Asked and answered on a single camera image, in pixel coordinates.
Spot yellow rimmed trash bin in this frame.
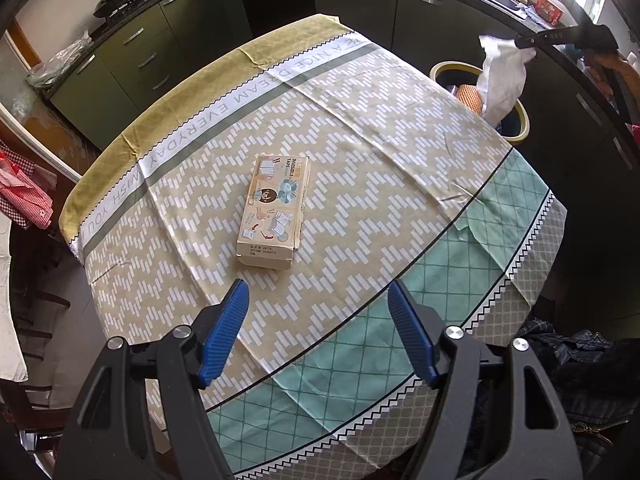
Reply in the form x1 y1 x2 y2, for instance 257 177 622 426
428 61 530 145

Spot white hanging cloth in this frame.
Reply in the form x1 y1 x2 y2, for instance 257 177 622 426
0 214 28 382

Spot white tissue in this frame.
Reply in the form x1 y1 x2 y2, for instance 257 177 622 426
476 36 536 127

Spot green kitchen cabinets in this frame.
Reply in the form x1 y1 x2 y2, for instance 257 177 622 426
46 0 640 172

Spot red checkered apron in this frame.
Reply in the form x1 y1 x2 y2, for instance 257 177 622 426
0 142 58 230

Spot orange foam fruit net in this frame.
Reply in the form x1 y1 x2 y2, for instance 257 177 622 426
454 84 484 115

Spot clear plastic bags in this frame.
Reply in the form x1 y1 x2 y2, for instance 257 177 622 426
26 28 92 89

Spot black wok with lid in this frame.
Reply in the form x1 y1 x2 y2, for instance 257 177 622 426
93 0 130 18

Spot patterned beige tablecloth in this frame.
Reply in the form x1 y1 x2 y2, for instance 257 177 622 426
60 14 566 479

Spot red snack package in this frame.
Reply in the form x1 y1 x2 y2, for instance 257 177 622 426
534 0 563 27

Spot beige printed cardboard box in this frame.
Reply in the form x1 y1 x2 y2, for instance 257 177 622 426
236 155 311 270

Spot person's hand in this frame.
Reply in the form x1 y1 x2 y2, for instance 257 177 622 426
586 52 640 104

